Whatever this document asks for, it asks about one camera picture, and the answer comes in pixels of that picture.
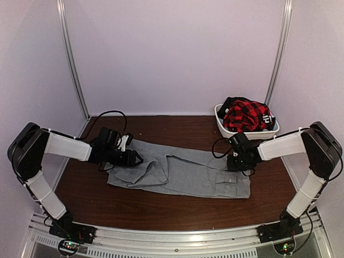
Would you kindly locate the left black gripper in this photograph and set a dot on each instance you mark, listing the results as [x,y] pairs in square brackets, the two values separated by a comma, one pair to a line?
[129,160]

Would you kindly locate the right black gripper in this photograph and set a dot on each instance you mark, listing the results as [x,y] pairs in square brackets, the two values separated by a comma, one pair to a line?
[231,167]

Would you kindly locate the grey long sleeve shirt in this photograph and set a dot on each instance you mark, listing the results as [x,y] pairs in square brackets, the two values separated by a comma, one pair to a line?
[180,171]

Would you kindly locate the white plastic basket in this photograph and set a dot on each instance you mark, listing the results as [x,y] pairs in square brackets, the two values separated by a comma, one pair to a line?
[263,135]

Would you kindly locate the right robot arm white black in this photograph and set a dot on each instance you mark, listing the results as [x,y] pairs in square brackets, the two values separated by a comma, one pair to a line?
[322,149]

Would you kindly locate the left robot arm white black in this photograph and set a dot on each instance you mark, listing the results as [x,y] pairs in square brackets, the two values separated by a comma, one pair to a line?
[35,145]

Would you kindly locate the red black plaid shirt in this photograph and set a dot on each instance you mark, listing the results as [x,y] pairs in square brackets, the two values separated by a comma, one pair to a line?
[242,115]

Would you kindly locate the black shirt in basket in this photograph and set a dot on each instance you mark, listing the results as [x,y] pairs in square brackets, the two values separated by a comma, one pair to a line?
[228,106]

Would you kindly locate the right circuit board with leds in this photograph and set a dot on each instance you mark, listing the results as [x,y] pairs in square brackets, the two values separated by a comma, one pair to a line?
[284,248]

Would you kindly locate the circuit board with leds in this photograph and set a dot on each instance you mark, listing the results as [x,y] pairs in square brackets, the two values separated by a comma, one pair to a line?
[284,248]
[68,248]

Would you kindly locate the left circuit board with leds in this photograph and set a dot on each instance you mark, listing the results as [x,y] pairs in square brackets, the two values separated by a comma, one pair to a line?
[68,248]

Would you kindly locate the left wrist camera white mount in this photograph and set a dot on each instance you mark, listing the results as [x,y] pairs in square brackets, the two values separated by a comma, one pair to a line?
[124,141]

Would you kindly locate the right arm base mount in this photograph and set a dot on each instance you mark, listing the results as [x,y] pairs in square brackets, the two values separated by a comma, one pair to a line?
[275,231]

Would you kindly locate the front aluminium rail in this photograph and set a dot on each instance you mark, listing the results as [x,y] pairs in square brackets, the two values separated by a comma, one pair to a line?
[232,242]

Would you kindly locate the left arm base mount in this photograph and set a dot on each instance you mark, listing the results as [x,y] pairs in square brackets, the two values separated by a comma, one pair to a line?
[72,231]

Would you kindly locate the right aluminium frame post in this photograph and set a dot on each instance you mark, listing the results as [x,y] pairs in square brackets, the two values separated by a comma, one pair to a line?
[283,38]

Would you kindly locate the aluminium frame post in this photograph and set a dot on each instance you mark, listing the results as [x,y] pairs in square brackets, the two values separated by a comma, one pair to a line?
[70,58]
[283,38]

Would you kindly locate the left aluminium frame post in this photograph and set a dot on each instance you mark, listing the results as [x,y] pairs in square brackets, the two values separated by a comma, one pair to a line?
[70,58]

